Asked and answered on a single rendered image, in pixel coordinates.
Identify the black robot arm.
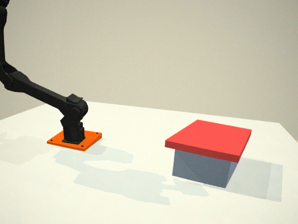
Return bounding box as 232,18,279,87
0,0,88,145

